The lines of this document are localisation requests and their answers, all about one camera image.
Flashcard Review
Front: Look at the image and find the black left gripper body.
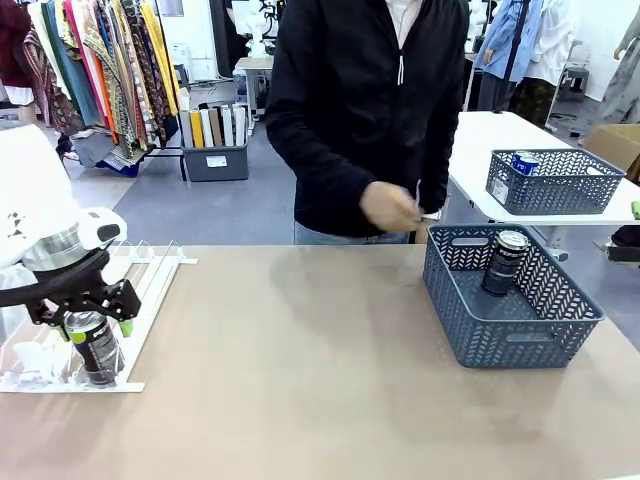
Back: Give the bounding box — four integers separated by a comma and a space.
42, 262, 124, 314

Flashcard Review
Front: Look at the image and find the dark brown drink can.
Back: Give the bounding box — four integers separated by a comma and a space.
480, 229, 532, 298
64, 310, 126, 389

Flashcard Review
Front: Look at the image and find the grey plastic stool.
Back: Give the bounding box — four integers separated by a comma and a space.
557, 63, 591, 104

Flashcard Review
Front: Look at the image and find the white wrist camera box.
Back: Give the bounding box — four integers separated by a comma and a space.
79, 208, 130, 247

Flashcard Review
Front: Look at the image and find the black stand pole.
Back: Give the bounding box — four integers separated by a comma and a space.
492, 0, 531, 115

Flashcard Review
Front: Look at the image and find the person's right hand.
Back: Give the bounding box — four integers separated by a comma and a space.
359, 179, 424, 234

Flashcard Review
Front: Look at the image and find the mannequin in grey dress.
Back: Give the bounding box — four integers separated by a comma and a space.
597, 9, 640, 124

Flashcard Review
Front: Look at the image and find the grey storage bin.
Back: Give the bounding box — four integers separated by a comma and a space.
179, 142, 250, 183

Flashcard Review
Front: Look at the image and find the brown cardboard box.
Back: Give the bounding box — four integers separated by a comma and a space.
584, 123, 640, 184

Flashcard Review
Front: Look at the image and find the person's left forearm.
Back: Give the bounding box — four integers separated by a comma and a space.
414, 144, 454, 221

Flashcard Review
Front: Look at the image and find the rack of colourful garments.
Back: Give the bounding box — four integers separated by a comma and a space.
0, 0, 184, 177

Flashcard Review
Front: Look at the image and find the grey background workbench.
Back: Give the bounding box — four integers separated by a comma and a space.
233, 56, 275, 124

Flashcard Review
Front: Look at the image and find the person's right forearm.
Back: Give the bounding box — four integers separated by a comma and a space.
292, 144, 377, 214

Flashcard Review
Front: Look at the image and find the small grey plastic basket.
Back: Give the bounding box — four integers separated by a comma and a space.
484, 148, 627, 216

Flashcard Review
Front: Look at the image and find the person in black jacket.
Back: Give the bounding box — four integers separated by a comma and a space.
264, 0, 471, 246

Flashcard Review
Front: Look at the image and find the white wire can dispenser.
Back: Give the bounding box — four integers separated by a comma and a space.
0, 239, 199, 394

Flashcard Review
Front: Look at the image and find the white floor appliance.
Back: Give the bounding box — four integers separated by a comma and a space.
168, 43, 193, 86

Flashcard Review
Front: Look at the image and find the mannequin in blue shirt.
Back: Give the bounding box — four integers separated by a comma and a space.
472, 0, 534, 114

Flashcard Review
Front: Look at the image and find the small white background robot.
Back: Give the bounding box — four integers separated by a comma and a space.
244, 13, 277, 59

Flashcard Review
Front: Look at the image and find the large grey plastic basket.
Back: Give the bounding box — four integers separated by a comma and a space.
422, 223, 605, 370

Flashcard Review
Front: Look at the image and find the dark patterned skirt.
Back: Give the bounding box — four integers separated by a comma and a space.
513, 77, 557, 126

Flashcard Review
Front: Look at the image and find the hanging white shirt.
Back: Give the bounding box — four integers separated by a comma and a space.
524, 0, 574, 86

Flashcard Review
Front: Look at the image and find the white side table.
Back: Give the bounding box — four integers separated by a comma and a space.
447, 110, 640, 264

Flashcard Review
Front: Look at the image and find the brown material roll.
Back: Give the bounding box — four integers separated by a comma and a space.
208, 107, 224, 148

